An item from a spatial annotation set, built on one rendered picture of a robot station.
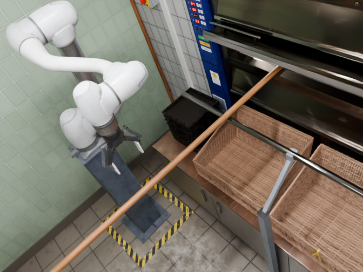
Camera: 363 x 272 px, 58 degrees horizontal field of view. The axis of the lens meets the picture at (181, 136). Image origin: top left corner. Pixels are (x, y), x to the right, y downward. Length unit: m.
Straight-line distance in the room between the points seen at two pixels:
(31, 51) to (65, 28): 0.21
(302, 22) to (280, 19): 0.11
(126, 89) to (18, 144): 1.48
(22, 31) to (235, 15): 0.98
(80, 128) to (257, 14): 1.11
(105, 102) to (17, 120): 1.36
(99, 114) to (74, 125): 0.74
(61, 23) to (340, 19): 1.15
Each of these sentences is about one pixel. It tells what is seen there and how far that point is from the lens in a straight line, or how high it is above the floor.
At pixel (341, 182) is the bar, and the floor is 1.17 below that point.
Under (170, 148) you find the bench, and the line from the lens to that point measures 2.38.
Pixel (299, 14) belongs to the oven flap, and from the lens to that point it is 1.52.
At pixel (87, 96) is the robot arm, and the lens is 1.14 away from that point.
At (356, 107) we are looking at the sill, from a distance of 1.64.
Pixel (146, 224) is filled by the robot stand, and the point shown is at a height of 0.07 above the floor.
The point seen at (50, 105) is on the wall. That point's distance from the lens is 2.49.
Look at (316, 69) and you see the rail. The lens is 1.40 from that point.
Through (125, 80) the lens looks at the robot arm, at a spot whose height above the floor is 1.68.
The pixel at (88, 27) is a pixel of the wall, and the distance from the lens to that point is 2.43.
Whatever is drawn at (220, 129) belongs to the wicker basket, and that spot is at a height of 0.77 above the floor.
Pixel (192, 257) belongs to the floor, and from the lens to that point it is 2.57.
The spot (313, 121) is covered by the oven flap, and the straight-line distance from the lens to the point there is 1.84.
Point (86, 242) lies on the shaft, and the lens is 1.46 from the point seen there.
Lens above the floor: 2.33
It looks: 46 degrees down
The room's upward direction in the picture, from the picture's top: 23 degrees counter-clockwise
